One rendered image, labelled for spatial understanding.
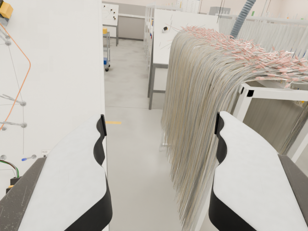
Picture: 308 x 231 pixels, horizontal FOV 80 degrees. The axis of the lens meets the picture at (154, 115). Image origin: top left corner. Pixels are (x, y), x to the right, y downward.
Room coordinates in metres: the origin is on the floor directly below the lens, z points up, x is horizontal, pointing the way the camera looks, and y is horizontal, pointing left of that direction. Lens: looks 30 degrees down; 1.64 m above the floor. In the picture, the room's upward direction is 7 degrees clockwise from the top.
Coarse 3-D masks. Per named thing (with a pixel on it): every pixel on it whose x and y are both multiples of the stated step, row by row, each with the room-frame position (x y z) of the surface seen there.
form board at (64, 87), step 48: (48, 0) 0.77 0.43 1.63; (96, 0) 0.83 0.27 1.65; (0, 48) 0.62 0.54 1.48; (48, 48) 0.67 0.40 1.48; (96, 48) 0.72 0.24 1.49; (48, 96) 0.57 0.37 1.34; (96, 96) 0.61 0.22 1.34; (0, 144) 0.44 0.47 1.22; (48, 144) 0.47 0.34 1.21; (0, 192) 0.36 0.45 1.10
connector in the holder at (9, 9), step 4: (4, 4) 0.63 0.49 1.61; (8, 4) 0.63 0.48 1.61; (0, 8) 0.62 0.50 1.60; (4, 8) 0.62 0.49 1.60; (8, 8) 0.63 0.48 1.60; (12, 8) 0.65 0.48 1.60; (0, 12) 0.61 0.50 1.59; (4, 12) 0.61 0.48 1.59; (8, 12) 0.63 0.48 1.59; (4, 16) 0.63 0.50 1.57; (8, 16) 0.63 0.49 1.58
